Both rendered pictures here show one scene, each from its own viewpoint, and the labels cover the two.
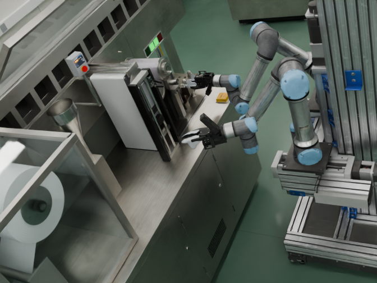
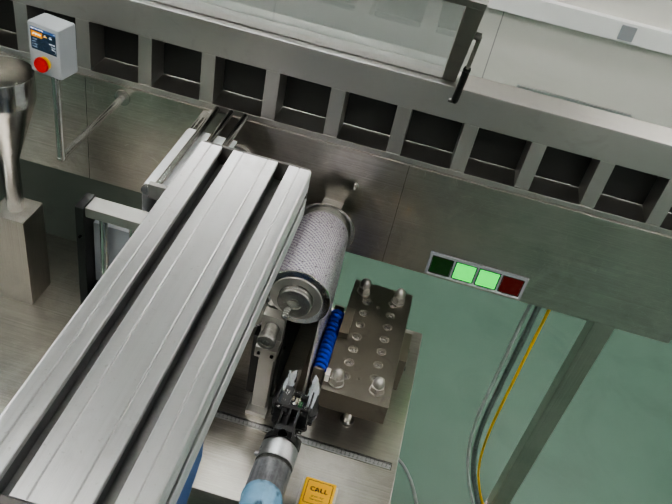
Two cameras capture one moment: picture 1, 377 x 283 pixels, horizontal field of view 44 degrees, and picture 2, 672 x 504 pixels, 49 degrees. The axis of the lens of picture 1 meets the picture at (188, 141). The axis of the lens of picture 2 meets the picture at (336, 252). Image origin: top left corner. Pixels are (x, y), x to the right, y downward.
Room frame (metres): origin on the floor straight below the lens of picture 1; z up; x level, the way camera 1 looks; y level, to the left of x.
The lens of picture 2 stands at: (1.91, -1.01, 2.34)
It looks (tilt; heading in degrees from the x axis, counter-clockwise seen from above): 39 degrees down; 55
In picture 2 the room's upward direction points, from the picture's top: 13 degrees clockwise
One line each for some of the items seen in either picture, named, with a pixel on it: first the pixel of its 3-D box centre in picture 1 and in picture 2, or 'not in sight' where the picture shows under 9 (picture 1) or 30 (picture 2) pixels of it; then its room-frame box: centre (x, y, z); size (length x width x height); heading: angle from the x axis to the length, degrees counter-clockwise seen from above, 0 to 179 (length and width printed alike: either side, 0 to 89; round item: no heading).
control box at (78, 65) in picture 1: (78, 64); (50, 48); (2.13, 0.34, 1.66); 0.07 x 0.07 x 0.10; 40
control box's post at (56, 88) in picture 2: (91, 88); (58, 116); (2.13, 0.35, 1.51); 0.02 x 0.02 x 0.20
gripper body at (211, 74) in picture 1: (206, 80); (288, 420); (2.44, -0.24, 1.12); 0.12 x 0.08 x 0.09; 50
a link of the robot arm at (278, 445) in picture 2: (217, 81); (275, 454); (2.38, -0.30, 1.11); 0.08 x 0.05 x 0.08; 140
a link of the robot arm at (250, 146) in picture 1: (248, 140); not in sight; (1.77, -0.28, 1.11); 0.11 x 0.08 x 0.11; 166
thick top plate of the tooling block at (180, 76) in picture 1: (168, 83); (368, 346); (2.77, -0.02, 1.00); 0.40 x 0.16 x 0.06; 50
